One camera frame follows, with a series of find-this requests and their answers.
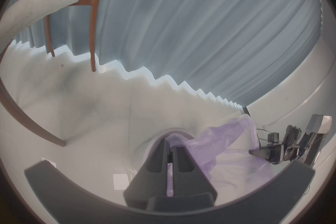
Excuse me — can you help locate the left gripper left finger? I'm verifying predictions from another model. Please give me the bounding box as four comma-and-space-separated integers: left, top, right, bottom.
123, 138, 169, 210

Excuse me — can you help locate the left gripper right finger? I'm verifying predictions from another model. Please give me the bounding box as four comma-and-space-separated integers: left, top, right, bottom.
171, 146, 218, 204

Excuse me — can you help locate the purple plastic bag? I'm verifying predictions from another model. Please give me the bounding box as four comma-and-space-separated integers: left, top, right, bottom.
166, 116, 279, 198

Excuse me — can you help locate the pale blue curtain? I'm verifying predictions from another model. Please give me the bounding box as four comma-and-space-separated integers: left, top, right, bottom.
12, 0, 323, 114

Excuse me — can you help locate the white wooden chair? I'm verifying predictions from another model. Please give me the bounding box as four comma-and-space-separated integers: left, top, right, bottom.
0, 0, 116, 148

